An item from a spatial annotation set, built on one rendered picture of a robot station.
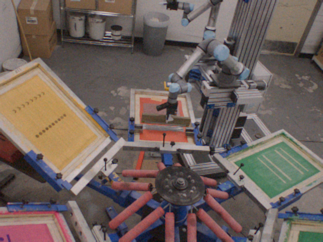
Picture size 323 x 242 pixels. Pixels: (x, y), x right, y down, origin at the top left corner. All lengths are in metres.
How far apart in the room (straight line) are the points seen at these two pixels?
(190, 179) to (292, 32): 5.36
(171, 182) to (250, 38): 1.71
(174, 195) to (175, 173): 0.17
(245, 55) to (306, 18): 3.85
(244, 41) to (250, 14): 0.26
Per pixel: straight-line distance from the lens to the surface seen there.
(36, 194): 3.60
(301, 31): 7.08
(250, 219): 3.66
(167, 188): 1.93
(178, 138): 2.79
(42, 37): 5.58
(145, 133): 2.78
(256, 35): 3.20
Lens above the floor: 2.79
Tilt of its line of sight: 38 degrees down
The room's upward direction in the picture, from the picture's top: 9 degrees clockwise
